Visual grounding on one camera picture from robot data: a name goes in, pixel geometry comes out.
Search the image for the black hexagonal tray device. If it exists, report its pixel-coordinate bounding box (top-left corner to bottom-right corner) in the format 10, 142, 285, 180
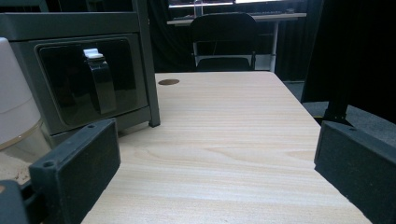
0, 0, 162, 150

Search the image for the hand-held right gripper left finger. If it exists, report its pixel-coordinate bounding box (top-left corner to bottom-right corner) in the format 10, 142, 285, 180
28, 119, 121, 224

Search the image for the brown round table hole cover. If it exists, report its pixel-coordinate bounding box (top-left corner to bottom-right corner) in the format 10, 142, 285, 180
157, 78, 180, 86

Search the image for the black folding chair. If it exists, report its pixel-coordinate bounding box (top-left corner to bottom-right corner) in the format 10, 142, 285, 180
189, 12, 260, 73

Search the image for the white-lidded clear jar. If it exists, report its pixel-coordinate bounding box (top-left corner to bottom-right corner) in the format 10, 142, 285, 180
0, 36, 52, 185

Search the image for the white desk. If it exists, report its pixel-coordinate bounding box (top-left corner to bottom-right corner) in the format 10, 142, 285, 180
166, 12, 308, 74

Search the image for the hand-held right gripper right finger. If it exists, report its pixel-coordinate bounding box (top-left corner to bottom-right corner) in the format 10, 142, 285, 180
313, 120, 396, 224

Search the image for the black stand with striped base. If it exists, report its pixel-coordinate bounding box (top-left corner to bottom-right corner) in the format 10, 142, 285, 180
300, 0, 396, 126

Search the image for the black hook with white tip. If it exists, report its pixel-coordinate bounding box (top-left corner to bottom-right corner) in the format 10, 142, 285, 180
82, 48, 118, 116

